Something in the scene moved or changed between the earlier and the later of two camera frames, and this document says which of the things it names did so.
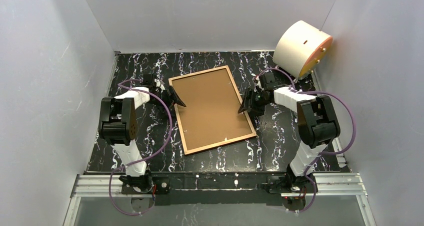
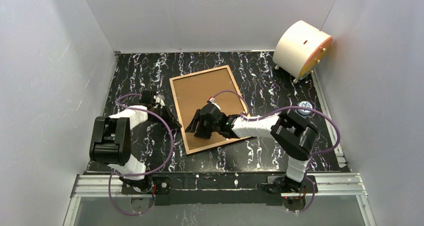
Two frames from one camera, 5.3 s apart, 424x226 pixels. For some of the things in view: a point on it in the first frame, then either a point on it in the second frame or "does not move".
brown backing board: (211, 113) does not move
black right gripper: (253, 99) -> (201, 125)
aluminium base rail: (326, 184) does not move
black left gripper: (168, 94) -> (162, 111)
